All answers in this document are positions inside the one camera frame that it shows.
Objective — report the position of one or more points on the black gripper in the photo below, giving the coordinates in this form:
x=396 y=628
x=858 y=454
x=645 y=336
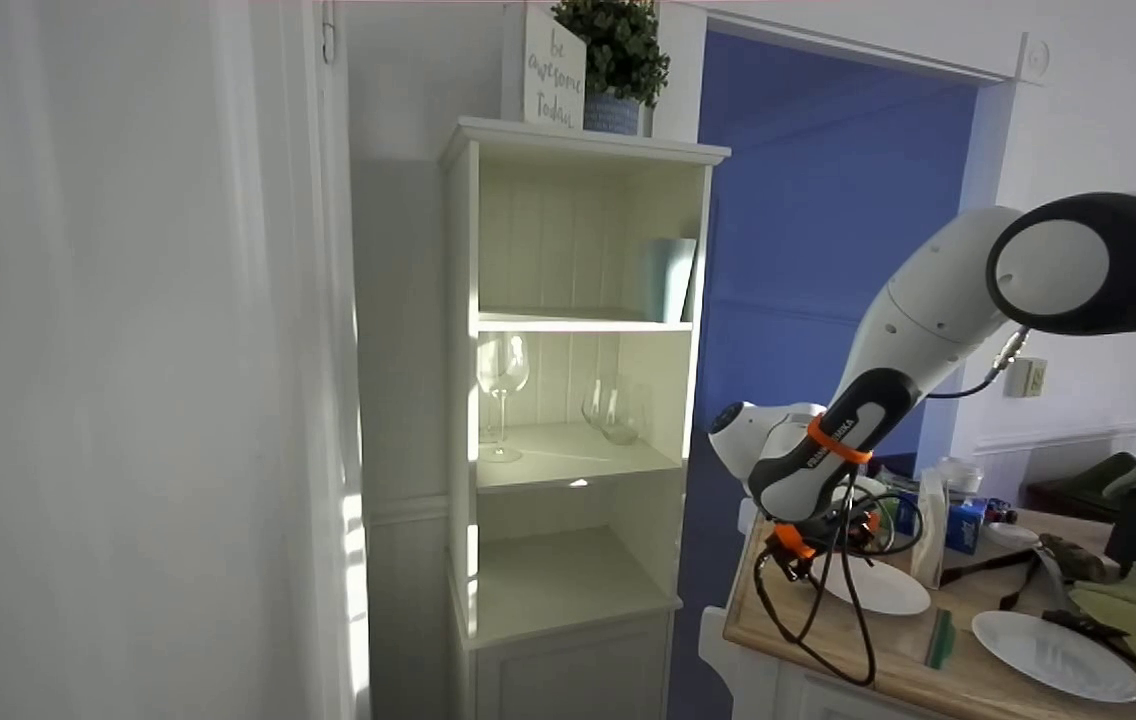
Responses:
x=821 y=512

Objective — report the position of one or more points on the small white plate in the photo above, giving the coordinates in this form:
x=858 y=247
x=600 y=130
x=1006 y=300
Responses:
x=881 y=588

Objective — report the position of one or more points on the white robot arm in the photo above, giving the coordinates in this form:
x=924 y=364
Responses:
x=943 y=307

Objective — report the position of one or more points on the large white plate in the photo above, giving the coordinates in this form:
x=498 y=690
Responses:
x=1052 y=656

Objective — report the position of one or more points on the white open shelf cupboard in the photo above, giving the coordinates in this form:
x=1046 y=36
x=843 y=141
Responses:
x=569 y=584

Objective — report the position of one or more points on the blue green box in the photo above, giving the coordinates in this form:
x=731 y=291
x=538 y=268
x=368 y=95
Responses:
x=969 y=526

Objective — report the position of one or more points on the green plastic strip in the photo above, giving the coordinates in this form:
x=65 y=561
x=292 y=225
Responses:
x=943 y=641

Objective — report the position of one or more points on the white table base cabinet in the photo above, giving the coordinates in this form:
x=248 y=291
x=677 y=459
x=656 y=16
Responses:
x=753 y=672

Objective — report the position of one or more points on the clear wine glass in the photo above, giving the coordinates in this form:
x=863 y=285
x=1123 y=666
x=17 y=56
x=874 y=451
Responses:
x=502 y=375
x=610 y=422

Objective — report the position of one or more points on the pale teal cup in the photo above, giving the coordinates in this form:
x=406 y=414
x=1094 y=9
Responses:
x=674 y=281

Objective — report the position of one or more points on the potted green plant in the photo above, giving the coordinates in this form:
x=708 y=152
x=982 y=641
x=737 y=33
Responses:
x=614 y=46

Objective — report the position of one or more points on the white sign with script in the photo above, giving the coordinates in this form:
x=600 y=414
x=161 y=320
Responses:
x=554 y=74

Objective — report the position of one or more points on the white curtain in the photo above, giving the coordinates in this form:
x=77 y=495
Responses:
x=130 y=362

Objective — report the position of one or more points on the white wall socket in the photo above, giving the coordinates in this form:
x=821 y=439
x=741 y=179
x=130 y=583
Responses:
x=1026 y=379

